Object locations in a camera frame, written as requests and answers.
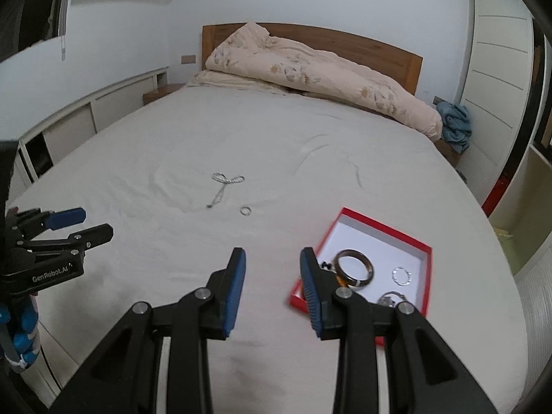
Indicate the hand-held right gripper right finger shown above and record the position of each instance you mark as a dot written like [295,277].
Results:
[312,293]

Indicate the red object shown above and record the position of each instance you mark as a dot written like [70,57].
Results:
[496,194]

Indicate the beige floral quilt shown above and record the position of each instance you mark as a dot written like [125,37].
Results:
[323,73]

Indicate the small twisted silver hoop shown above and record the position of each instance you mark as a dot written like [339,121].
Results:
[393,276]

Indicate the wall socket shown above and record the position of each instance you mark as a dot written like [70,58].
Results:
[189,59]

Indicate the dark window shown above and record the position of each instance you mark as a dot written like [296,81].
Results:
[34,4]

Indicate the beige pillow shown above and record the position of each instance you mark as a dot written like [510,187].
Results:
[215,80]

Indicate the red jewelry box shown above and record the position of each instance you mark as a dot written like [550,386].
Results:
[379,246]

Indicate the white wardrobe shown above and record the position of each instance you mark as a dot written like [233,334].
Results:
[496,73]

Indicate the bed with grey sheet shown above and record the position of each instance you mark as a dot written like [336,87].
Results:
[172,138]

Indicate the silver metal watch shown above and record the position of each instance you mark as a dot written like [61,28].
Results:
[388,299]

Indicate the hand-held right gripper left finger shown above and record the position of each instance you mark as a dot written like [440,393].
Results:
[233,293]

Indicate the wooden headboard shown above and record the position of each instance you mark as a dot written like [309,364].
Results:
[345,43]

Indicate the blue cloth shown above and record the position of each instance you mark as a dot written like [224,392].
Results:
[455,125]

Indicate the white shelf unit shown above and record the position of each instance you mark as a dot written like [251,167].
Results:
[534,189]

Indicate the tortoiseshell brown bangle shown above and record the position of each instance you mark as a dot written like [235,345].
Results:
[370,269]

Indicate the wooden nightstand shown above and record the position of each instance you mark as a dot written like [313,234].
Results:
[448,153]
[161,92]

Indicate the low white cabinet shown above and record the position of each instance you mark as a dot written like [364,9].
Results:
[112,103]

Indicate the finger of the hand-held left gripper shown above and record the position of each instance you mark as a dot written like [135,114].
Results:
[67,218]
[92,235]

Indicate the person's left hand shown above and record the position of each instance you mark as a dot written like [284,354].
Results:
[21,340]

